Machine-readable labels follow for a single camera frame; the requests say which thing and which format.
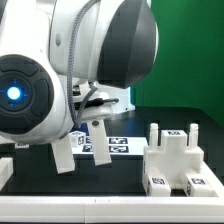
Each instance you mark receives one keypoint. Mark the white long side rail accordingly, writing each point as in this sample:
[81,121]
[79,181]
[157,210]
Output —
[63,156]
[98,138]

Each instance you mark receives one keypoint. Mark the white fence rail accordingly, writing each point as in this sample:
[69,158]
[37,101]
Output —
[215,183]
[111,209]

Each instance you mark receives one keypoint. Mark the white long side rail back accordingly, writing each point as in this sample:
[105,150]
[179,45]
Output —
[98,138]

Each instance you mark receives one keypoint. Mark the white flat back panel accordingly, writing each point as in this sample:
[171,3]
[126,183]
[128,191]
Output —
[117,145]

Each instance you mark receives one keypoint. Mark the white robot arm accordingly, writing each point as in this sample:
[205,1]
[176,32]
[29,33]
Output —
[51,63]

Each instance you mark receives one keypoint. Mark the white right fence rail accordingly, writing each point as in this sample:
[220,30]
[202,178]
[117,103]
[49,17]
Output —
[215,183]

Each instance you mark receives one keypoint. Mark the white long side rail front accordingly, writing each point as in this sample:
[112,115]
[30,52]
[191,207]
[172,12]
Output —
[63,156]

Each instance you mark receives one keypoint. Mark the white left fence block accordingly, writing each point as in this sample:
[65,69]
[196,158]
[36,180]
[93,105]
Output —
[6,170]

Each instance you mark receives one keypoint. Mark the white front fence rail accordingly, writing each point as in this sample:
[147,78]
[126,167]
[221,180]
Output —
[111,209]

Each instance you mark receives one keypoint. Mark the white chair seat block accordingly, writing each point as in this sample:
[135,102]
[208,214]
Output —
[172,153]

